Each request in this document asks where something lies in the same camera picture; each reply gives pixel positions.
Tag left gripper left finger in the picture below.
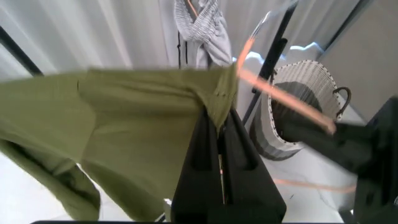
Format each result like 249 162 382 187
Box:
170 107 225 223

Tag white curtain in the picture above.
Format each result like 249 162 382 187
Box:
0 0 361 82

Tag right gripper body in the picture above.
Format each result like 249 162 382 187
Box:
353 96 398 223

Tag green garment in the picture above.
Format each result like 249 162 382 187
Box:
0 63 239 222

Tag white laundry basket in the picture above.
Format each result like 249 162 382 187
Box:
248 59 353 162

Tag pale grey shorts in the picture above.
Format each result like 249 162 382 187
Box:
172 0 233 70

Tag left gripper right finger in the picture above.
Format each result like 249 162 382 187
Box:
221 108 287 223

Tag black clothes rack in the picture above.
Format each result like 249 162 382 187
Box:
0 0 299 126

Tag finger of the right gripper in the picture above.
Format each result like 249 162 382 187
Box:
276 118 374 175

